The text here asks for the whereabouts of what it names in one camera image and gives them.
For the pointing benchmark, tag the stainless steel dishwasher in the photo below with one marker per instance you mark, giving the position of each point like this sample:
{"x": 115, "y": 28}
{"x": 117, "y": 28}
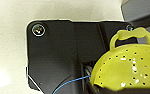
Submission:
{"x": 141, "y": 11}

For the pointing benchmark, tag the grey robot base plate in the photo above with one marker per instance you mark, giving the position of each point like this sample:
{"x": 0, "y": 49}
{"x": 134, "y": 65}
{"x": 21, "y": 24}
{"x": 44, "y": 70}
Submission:
{"x": 57, "y": 50}

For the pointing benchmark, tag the yellow perforated plastic bowl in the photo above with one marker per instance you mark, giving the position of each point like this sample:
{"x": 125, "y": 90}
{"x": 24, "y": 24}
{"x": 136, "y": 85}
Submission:
{"x": 131, "y": 66}

